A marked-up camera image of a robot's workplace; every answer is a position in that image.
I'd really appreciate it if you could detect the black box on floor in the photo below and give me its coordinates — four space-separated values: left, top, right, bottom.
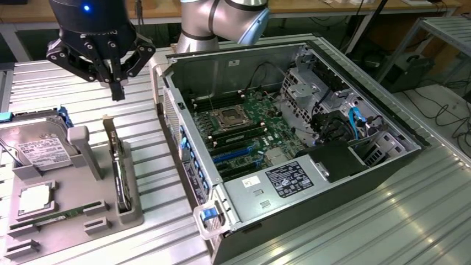
386 55 438 93

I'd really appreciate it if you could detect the blue SATA wire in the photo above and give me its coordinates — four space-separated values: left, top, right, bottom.
347 107 366 142

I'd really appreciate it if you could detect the silver hard disk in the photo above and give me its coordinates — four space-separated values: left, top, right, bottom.
0 115 81 171

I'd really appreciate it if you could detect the CPU socket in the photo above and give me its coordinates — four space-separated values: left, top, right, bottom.
215 104 246 129

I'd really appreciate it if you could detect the black plastic fan shroud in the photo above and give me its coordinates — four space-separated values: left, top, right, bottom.
294 140 371 184

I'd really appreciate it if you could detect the installed black RAM stick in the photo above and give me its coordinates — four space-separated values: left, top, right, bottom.
211 131 267 147

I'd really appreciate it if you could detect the grey metal frame table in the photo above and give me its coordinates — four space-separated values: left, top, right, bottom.
375 16 471 83

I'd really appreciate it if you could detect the silver CPU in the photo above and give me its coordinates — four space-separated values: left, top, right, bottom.
18 185 56 213

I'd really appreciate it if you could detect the silver power supply unit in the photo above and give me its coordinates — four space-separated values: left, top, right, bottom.
223 157 333 223

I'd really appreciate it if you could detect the grey plastic parts rack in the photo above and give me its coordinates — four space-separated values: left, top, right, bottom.
0 125 147 262

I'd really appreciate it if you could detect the blue expansion slot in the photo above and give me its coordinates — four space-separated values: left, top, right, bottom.
213 145 255 164

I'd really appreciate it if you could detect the green RAM stick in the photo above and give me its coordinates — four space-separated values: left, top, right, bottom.
10 207 89 230

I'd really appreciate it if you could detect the silver metal disk bay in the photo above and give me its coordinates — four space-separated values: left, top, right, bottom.
278 67 333 144

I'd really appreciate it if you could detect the black wire in case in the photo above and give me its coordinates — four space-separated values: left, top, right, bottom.
249 62 290 93

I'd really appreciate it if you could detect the black graphics card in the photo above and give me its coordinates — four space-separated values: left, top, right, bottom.
102 114 134 215

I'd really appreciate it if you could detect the open black PC case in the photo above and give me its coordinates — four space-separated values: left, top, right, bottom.
153 33 431 265

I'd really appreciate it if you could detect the silver chipset heat sink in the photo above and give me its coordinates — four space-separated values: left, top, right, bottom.
263 150 294 164

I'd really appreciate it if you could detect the green motherboard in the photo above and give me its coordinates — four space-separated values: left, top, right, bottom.
190 89 314 183

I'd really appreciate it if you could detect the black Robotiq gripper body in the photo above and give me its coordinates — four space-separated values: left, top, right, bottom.
50 0 139 63

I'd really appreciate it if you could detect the blue disk bracket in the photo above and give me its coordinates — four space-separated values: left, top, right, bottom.
0 106 73 130

